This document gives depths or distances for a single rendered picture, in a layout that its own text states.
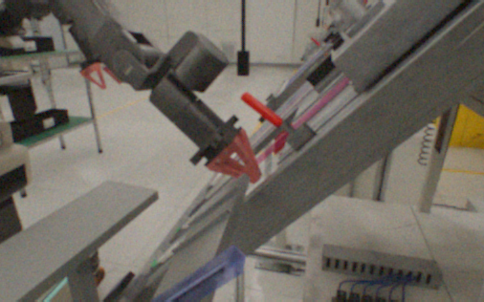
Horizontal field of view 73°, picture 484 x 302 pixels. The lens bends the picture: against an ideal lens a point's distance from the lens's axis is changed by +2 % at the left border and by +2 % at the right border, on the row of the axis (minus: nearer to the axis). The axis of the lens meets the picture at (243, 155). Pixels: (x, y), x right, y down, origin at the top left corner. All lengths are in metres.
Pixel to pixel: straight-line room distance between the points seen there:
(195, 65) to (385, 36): 0.23
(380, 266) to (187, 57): 0.64
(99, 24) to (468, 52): 0.45
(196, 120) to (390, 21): 0.27
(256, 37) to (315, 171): 9.02
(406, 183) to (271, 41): 7.63
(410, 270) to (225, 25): 9.02
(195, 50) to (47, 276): 0.72
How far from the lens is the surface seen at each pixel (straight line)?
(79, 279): 1.23
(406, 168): 2.01
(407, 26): 0.39
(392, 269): 0.87
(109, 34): 0.52
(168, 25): 10.18
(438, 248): 1.05
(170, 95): 0.48
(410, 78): 0.36
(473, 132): 3.93
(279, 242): 1.76
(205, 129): 0.47
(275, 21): 9.26
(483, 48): 0.37
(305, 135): 0.40
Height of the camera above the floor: 1.19
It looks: 23 degrees down
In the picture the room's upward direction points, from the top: straight up
